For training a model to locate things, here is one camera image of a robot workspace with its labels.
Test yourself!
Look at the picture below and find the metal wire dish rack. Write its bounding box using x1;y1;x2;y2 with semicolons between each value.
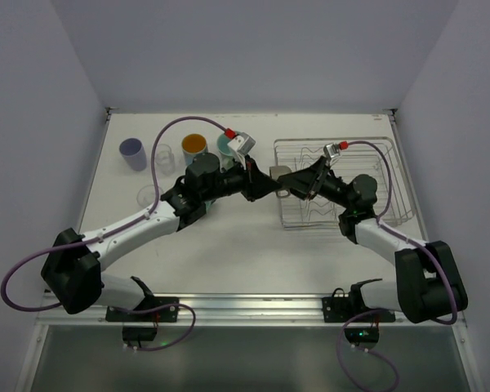
274;137;415;229

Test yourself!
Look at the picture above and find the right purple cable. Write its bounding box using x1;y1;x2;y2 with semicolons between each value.
336;140;461;325

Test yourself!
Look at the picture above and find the right black controller box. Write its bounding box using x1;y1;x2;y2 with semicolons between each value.
344;327;380;350

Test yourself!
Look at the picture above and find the blue cup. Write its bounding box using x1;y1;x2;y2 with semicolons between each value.
181;133;208;166

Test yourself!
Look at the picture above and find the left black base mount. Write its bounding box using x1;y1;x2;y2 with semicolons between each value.
105;296;179;323

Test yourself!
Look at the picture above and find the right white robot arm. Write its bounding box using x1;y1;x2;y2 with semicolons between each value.
278;158;469;324

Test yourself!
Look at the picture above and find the black controller box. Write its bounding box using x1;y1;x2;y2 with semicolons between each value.
344;327;380;350
122;327;157;348

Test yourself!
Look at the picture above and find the purple plastic cup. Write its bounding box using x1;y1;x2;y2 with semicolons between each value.
118;138;147;172

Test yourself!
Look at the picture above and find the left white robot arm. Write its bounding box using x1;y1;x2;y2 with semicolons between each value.
41;153;281;314

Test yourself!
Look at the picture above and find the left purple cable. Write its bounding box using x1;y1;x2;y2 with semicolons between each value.
0;116;235;313

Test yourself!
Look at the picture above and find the clear plastic cup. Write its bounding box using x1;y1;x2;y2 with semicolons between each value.
136;184;163;208
154;144;176;176

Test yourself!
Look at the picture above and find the beige cup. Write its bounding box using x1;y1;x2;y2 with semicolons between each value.
269;166;292;199

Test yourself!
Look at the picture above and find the large green cup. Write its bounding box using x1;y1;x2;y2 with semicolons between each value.
216;134;240;171

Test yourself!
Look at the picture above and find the purple cable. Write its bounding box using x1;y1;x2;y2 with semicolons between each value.
336;140;461;325
0;116;235;313

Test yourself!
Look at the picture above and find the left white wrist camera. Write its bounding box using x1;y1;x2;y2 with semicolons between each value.
227;132;256;167

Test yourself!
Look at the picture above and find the left black controller box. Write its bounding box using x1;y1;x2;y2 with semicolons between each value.
122;327;157;348

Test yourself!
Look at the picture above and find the aluminium mounting rail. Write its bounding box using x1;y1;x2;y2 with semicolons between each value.
37;292;466;327

